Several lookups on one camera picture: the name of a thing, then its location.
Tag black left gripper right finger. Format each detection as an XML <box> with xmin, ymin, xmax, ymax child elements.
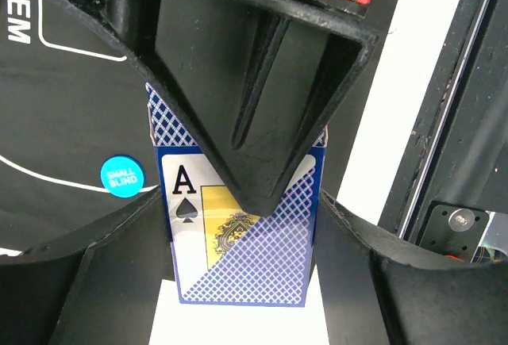
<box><xmin>314</xmin><ymin>192</ymin><xmax>507</xmax><ymax>344</ymax></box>

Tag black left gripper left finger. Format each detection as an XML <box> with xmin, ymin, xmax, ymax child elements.
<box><xmin>1</xmin><ymin>189</ymin><xmax>175</xmax><ymax>344</ymax></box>

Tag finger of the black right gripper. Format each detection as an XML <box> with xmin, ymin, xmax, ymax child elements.
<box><xmin>54</xmin><ymin>0</ymin><xmax>377</xmax><ymax>216</ymax></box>

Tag blue small blind button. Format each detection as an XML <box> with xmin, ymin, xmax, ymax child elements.
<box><xmin>99</xmin><ymin>155</ymin><xmax>145</xmax><ymax>198</ymax></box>

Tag blue playing card deck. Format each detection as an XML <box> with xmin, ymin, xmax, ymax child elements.
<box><xmin>146</xmin><ymin>86</ymin><xmax>327</xmax><ymax>307</ymax></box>

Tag black poker felt mat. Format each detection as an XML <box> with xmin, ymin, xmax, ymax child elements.
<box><xmin>0</xmin><ymin>0</ymin><xmax>410</xmax><ymax>257</ymax></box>

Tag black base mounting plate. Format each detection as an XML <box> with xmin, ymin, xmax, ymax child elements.
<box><xmin>379</xmin><ymin>0</ymin><xmax>507</xmax><ymax>263</ymax></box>

